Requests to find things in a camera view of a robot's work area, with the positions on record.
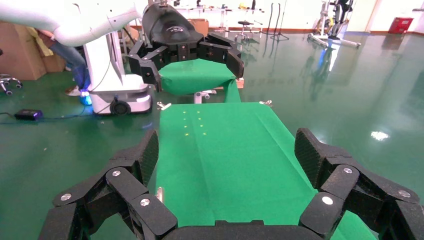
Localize red cabinet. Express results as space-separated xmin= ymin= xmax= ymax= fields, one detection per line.
xmin=388 ymin=17 xmax=415 ymax=35

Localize long white work table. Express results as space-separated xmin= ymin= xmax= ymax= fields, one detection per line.
xmin=175 ymin=3 xmax=266 ymax=34

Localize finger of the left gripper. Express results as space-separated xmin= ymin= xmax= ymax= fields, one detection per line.
xmin=198 ymin=32 xmax=245 ymax=80
xmin=127 ymin=39 xmax=170 ymax=93

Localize black round stool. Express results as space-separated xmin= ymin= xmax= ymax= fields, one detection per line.
xmin=235 ymin=20 xmax=255 ymax=42

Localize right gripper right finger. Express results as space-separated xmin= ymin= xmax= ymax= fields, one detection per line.
xmin=294 ymin=127 xmax=424 ymax=240

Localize big brown cardboard box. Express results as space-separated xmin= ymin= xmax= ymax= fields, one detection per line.
xmin=0 ymin=21 xmax=67 ymax=81

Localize white table leg pipe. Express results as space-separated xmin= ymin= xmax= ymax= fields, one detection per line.
xmin=193 ymin=89 xmax=218 ymax=105

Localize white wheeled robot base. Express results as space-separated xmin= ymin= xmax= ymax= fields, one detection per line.
xmin=82 ymin=33 xmax=154 ymax=116

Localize black tripod stand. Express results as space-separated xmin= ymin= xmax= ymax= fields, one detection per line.
xmin=264 ymin=0 xmax=291 ymax=41

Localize distant brown cardboard box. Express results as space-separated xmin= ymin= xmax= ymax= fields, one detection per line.
xmin=188 ymin=18 xmax=210 ymax=37

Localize green table cloth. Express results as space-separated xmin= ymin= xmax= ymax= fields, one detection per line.
xmin=147 ymin=101 xmax=380 ymax=240

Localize person in blue jeans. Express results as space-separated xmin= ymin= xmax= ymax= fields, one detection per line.
xmin=24 ymin=26 xmax=93 ymax=98

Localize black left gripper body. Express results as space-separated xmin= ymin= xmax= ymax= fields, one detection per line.
xmin=141 ymin=3 xmax=205 ymax=64

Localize office chair wheel base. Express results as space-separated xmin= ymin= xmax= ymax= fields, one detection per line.
xmin=0 ymin=73 xmax=24 ymax=97

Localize white exercise machine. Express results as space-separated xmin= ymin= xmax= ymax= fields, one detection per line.
xmin=307 ymin=0 xmax=363 ymax=50

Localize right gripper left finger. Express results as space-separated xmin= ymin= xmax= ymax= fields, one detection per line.
xmin=38 ymin=129 xmax=178 ymax=240

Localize black power adapter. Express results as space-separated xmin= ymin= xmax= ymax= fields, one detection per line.
xmin=13 ymin=109 xmax=44 ymax=121

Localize green cloth covered table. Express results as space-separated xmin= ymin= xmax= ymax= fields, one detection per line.
xmin=158 ymin=58 xmax=243 ymax=104

